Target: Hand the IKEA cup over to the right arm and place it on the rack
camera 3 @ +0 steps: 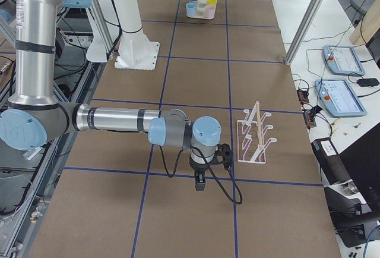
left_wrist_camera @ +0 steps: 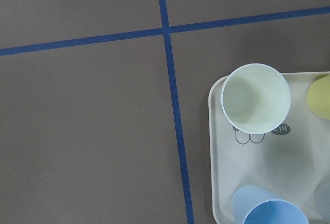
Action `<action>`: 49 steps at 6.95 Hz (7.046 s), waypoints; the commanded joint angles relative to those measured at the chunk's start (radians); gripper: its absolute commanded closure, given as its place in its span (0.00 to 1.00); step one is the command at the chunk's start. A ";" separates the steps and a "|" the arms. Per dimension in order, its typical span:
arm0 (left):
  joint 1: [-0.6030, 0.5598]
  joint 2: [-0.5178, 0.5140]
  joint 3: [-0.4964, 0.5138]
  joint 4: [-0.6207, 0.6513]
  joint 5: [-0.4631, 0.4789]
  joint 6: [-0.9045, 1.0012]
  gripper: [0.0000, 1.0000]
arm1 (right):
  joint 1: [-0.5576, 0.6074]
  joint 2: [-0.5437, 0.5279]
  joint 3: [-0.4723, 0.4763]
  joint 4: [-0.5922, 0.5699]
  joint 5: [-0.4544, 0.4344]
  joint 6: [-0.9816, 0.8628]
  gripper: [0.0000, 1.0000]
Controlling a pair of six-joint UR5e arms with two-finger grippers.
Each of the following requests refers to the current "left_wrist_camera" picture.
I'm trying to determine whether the yellow ikea cup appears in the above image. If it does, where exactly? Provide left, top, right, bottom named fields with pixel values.
left=307, top=75, right=329, bottom=120

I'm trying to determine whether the grey ikea cup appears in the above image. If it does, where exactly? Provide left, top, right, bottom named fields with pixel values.
left=315, top=181, right=330, bottom=223

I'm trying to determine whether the cream serving tray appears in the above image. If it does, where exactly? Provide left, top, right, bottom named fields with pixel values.
left=208, top=72, right=329, bottom=223

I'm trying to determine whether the light blue ikea cup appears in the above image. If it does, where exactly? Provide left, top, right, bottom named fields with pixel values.
left=231, top=185, right=309, bottom=223

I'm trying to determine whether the white ikea cup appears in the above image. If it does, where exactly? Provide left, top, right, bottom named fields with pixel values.
left=220, top=63, right=291, bottom=134

